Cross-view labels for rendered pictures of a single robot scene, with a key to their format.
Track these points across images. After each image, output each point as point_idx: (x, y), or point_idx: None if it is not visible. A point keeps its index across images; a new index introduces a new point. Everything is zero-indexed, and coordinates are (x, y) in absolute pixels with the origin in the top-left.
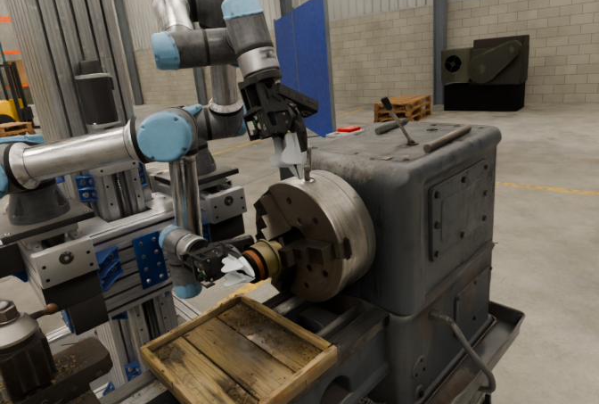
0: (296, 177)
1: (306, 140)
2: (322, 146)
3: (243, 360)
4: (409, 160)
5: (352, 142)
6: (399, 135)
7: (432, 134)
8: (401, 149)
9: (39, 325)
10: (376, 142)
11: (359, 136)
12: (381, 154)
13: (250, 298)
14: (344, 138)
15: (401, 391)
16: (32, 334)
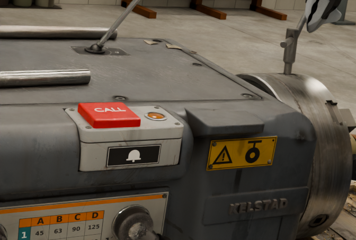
0: (312, 31)
1: None
2: (231, 94)
3: (346, 224)
4: (154, 40)
5: (165, 84)
6: (58, 68)
7: (12, 51)
8: (128, 50)
9: None
10: (130, 70)
11: (128, 91)
12: (169, 53)
13: None
14: (163, 97)
15: None
16: None
